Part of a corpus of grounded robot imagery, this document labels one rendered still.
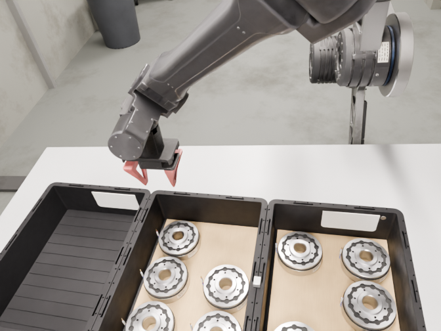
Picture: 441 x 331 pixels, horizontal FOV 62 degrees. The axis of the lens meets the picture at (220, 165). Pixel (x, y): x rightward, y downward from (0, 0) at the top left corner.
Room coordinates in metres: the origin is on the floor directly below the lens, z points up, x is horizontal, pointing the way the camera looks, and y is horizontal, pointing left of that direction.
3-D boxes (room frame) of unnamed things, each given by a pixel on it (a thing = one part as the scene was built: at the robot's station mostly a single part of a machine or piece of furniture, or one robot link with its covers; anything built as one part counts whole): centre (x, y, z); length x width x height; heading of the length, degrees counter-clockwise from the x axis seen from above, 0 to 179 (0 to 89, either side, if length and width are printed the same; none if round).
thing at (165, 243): (0.56, 0.13, 0.86); 0.10 x 0.10 x 0.01
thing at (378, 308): (0.32, -0.26, 0.86); 0.05 x 0.05 x 0.01
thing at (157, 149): (0.56, 0.13, 1.17); 0.10 x 0.07 x 0.07; 74
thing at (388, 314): (0.32, -0.26, 0.86); 0.10 x 0.10 x 0.01
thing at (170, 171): (0.55, 0.11, 1.10); 0.07 x 0.07 x 0.09; 74
